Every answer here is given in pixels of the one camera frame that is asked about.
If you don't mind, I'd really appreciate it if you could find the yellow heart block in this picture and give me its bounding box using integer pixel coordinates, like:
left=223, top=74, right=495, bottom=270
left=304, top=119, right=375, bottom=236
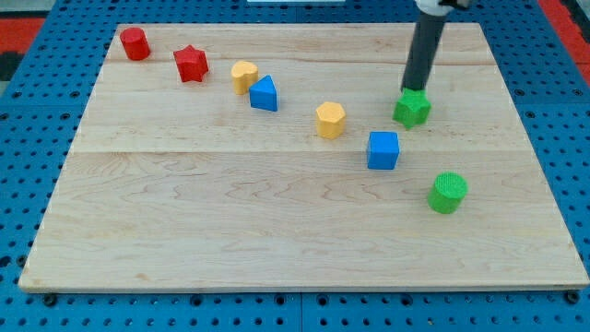
left=230, top=60, right=259, bottom=95

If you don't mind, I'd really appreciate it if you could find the light wooden board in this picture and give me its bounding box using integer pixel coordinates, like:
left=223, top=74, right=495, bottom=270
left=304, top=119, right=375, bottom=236
left=18, top=23, right=589, bottom=293

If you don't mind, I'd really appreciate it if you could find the red cylinder block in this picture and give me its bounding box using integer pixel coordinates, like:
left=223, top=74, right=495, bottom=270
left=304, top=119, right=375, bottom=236
left=120, top=27, right=150, bottom=61

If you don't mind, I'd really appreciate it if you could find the green cylinder block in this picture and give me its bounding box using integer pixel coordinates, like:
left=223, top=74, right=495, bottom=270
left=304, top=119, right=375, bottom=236
left=427, top=172, right=468, bottom=214

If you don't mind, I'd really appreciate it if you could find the yellow hexagon block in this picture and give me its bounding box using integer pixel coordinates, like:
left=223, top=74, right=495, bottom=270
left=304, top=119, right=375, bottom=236
left=315, top=101, right=346, bottom=139

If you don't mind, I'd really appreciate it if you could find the red star block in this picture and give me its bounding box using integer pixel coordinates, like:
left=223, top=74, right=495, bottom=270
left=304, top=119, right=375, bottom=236
left=173, top=45, right=208, bottom=83

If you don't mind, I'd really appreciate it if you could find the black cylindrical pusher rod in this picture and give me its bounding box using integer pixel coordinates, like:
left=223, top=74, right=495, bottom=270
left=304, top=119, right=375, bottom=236
left=401, top=12, right=447, bottom=90

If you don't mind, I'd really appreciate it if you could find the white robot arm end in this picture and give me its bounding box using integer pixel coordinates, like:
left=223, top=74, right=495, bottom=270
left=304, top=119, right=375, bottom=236
left=415, top=0, right=475, bottom=17

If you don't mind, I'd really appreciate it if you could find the blue triangle block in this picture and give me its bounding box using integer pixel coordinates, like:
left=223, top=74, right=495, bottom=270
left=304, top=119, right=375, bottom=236
left=249, top=75, right=278, bottom=112

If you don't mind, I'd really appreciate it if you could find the blue cube block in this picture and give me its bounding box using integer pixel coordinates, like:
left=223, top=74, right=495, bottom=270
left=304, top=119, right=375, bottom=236
left=366, top=131, right=400, bottom=170

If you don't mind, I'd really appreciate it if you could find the green star block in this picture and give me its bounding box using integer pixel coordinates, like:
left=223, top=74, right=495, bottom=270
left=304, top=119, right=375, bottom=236
left=392, top=88, right=431, bottom=129

